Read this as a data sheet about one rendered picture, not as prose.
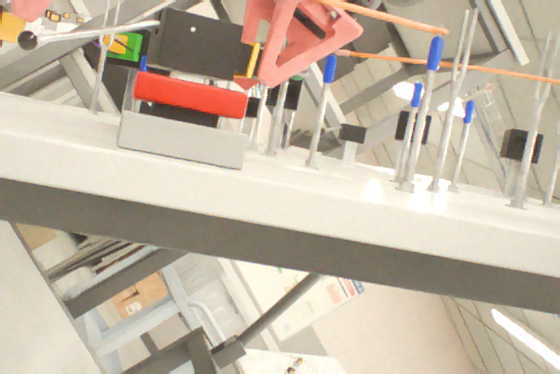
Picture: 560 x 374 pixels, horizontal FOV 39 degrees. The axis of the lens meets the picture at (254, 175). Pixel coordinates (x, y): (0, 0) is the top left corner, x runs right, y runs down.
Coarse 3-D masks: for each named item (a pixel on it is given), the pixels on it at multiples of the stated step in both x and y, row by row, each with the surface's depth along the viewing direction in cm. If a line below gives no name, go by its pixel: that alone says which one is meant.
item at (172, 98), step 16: (144, 80) 34; (160, 80) 34; (176, 80) 34; (144, 96) 34; (160, 96) 34; (176, 96) 34; (192, 96) 34; (208, 96) 35; (224, 96) 35; (240, 96) 35; (160, 112) 35; (176, 112) 35; (192, 112) 35; (208, 112) 35; (224, 112) 35; (240, 112) 35
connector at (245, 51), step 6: (240, 48) 56; (246, 48) 57; (252, 48) 57; (240, 54) 56; (246, 54) 57; (258, 54) 57; (240, 60) 56; (246, 60) 57; (258, 60) 57; (240, 66) 57; (246, 66) 57; (252, 72) 57; (252, 78) 59
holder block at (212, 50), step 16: (160, 16) 56; (176, 16) 54; (192, 16) 54; (160, 32) 54; (176, 32) 54; (192, 32) 54; (208, 32) 55; (224, 32) 55; (240, 32) 56; (160, 48) 54; (176, 48) 54; (192, 48) 54; (208, 48) 55; (224, 48) 55; (160, 64) 54; (176, 64) 54; (192, 64) 55; (208, 64) 55; (224, 64) 55; (224, 80) 57
